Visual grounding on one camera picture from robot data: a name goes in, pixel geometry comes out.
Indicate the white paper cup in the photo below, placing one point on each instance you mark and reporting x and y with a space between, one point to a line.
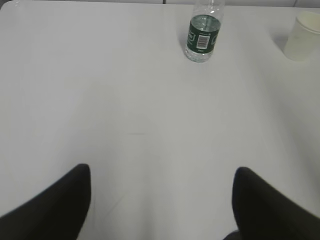
304 36

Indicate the clear plastic water bottle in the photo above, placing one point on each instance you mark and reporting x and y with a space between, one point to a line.
204 27

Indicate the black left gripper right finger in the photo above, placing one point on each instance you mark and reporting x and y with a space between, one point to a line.
263 213

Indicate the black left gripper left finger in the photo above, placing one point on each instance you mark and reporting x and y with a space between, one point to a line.
57 213

